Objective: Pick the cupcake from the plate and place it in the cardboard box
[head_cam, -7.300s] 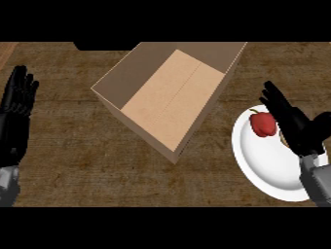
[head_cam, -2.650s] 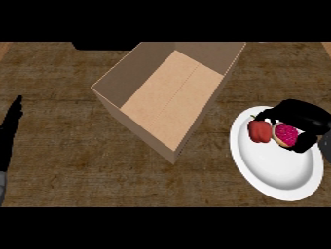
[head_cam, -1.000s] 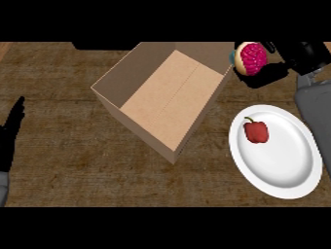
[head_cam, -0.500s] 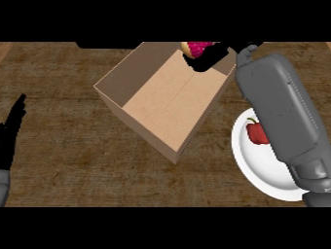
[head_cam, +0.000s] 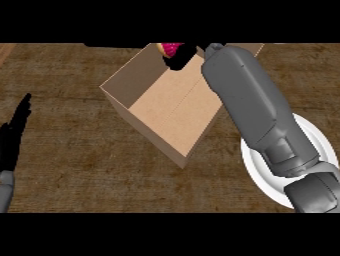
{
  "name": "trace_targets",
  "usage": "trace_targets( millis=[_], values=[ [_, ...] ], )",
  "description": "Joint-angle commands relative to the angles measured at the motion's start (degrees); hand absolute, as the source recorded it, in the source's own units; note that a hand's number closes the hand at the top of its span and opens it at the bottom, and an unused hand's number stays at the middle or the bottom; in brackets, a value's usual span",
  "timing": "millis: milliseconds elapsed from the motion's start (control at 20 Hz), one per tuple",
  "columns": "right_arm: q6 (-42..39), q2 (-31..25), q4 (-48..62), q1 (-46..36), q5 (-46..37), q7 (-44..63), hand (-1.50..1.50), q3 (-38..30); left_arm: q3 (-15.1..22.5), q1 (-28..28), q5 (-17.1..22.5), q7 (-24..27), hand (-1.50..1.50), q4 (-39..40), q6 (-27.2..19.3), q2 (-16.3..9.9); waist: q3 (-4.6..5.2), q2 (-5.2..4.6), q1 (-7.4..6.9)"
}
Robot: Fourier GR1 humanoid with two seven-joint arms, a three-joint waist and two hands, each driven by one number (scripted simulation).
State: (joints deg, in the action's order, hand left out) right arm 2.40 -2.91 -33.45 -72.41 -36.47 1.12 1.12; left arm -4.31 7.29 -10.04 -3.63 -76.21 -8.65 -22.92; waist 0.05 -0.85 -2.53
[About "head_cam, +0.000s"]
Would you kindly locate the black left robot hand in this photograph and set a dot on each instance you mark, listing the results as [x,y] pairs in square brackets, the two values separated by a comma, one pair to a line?
[6,140]

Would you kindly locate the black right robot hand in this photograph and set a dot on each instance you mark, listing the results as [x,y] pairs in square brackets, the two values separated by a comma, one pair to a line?
[182,56]

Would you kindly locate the pink frosted cupcake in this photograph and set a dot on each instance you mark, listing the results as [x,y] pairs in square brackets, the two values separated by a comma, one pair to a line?
[169,48]

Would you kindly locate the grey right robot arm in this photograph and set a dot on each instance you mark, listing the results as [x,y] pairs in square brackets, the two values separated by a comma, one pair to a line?
[256,110]

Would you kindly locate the open cardboard box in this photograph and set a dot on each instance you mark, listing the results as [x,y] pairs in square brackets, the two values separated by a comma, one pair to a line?
[170,103]

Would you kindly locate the white round plate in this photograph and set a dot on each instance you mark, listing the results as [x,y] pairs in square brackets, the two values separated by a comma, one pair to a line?
[321,143]

